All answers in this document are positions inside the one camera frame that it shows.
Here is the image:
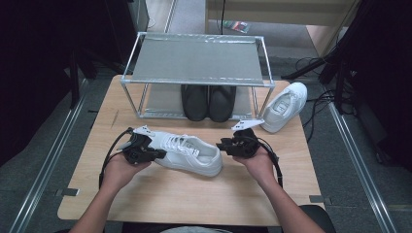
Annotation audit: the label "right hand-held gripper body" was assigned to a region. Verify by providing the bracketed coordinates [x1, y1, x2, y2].
[227, 119, 265, 159]

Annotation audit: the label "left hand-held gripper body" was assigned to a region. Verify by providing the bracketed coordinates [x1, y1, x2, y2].
[122, 125, 156, 164]

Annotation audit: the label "white sneaker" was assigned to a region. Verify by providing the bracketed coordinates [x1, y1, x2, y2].
[147, 130, 223, 178]
[258, 82, 308, 134]

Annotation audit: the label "black slipper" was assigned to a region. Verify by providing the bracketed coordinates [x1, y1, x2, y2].
[207, 85, 237, 123]
[180, 84, 210, 122]

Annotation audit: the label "metal two-tier shoe rack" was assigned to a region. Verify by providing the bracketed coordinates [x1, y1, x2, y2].
[120, 31, 276, 122]

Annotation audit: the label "person's right hand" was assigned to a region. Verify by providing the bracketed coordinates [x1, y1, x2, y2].
[232, 149, 276, 188]

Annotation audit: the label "person's left hand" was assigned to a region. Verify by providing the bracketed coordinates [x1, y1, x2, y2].
[101, 153, 152, 192]

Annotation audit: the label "person's grey clothing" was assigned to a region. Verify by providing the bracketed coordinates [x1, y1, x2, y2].
[159, 225, 234, 233]

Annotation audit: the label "black metal stand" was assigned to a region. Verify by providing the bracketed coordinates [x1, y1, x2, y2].
[69, 48, 98, 110]

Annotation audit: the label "black chair armrest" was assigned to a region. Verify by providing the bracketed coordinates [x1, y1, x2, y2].
[299, 204, 338, 233]

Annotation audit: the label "colourful packet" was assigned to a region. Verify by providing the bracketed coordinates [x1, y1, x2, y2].
[223, 19, 251, 34]

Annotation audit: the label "black tripod stand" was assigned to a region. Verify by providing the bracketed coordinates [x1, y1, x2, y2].
[281, 32, 358, 115]

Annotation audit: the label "dark cabinet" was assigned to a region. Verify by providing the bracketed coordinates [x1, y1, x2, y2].
[106, 0, 150, 66]

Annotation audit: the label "beige wooden cabinet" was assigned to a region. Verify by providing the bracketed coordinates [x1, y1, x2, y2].
[204, 0, 361, 57]

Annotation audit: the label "left hand-held gripper cable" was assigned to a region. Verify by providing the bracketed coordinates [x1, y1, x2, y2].
[98, 127, 134, 188]

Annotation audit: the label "hand-held gripper cable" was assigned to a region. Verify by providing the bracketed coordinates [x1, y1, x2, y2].
[98, 127, 134, 188]
[257, 137, 284, 188]

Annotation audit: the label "right hand-held gripper cable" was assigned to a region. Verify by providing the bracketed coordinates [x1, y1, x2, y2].
[257, 137, 284, 188]

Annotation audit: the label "black floor cables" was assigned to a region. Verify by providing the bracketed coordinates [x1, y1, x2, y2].
[294, 56, 336, 144]

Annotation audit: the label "metal floor rail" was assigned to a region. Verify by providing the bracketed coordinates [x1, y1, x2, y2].
[320, 83, 397, 233]
[8, 79, 88, 233]

